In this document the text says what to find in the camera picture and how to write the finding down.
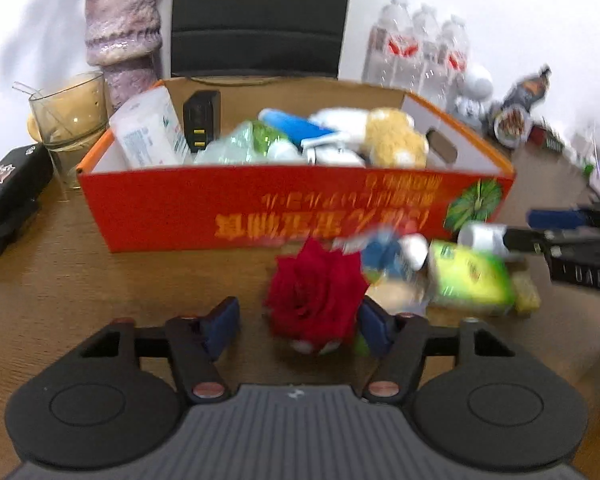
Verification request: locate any water bottle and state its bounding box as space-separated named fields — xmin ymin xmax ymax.
xmin=396 ymin=4 xmax=441 ymax=93
xmin=362 ymin=0 xmax=412 ymax=87
xmin=434 ymin=16 xmax=470 ymax=110

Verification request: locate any right water bottle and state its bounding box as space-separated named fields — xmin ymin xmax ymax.
xmin=434 ymin=16 xmax=470 ymax=110

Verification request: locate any purple textured vase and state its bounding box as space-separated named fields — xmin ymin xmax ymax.
xmin=85 ymin=0 xmax=162 ymax=110

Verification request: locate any green tissue pack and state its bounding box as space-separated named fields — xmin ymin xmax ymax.
xmin=427 ymin=240 xmax=516 ymax=315

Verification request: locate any green plastic packet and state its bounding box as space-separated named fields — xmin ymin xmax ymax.
xmin=193 ymin=120 xmax=297 ymax=166

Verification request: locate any black box with logo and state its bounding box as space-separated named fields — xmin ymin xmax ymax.
xmin=0 ymin=143 xmax=54 ymax=255

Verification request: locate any black paper bag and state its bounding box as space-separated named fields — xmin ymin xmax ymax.
xmin=171 ymin=0 xmax=348 ymax=77

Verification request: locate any white long box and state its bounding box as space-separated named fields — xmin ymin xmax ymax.
xmin=303 ymin=144 xmax=365 ymax=168

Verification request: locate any white wet wipes pack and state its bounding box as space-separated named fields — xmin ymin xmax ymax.
xmin=109 ymin=86 xmax=193 ymax=169

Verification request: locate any clear glass cup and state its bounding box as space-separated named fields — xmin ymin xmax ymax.
xmin=29 ymin=72 xmax=109 ymax=190

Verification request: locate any white robot figurine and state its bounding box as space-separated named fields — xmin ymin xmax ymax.
xmin=451 ymin=76 xmax=493 ymax=131

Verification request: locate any yellow sponge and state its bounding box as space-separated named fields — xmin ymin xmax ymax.
xmin=510 ymin=271 xmax=541 ymax=316

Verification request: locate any dark sauce pouch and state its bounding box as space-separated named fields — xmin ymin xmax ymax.
xmin=490 ymin=65 xmax=552 ymax=150

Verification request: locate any yellow cup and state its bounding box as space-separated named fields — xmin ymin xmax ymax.
xmin=27 ymin=114 xmax=43 ymax=143

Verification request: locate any blue white toothpaste tube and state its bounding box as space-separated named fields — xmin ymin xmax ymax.
xmin=258 ymin=108 xmax=335 ymax=145

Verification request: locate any yellow white plush toy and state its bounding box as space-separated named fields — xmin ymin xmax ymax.
xmin=364 ymin=107 xmax=429 ymax=169

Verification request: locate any black power adapter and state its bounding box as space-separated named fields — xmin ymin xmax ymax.
xmin=183 ymin=90 xmax=221 ymax=154

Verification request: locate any small white round device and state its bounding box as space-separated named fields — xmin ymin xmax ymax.
xmin=457 ymin=221 xmax=508 ymax=256

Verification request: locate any orange cardboard box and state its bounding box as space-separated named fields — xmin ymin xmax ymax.
xmin=78 ymin=77 xmax=515 ymax=252

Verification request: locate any middle water bottle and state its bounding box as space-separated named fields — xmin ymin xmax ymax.
xmin=396 ymin=4 xmax=441 ymax=93

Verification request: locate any left water bottle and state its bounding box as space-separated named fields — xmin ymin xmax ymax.
xmin=362 ymin=0 xmax=412 ymax=87

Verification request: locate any red artificial rose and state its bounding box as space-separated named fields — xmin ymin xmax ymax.
xmin=263 ymin=237 xmax=368 ymax=353

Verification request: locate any blue snack wrapper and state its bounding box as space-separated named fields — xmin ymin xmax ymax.
xmin=332 ymin=226 xmax=429 ymax=283

